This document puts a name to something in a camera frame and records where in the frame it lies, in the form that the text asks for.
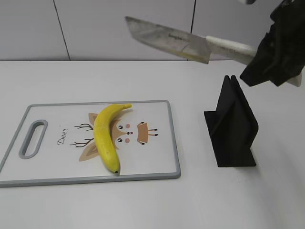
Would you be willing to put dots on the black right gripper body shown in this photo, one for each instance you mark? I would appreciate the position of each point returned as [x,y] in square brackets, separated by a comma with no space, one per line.
[287,34]

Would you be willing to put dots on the yellow plastic banana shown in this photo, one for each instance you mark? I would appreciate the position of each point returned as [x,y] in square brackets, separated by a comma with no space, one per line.
[102,136]

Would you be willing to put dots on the black knife stand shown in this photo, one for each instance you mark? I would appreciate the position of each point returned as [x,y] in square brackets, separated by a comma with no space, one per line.
[232,126]

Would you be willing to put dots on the white-handled kitchen knife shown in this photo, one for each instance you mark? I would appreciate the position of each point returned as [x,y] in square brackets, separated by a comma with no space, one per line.
[190,46]

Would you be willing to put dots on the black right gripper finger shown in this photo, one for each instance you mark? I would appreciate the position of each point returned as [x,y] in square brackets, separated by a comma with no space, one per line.
[254,73]
[282,73]

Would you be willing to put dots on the white deer cutting board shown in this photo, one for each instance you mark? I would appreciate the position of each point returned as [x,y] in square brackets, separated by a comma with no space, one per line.
[54,145]

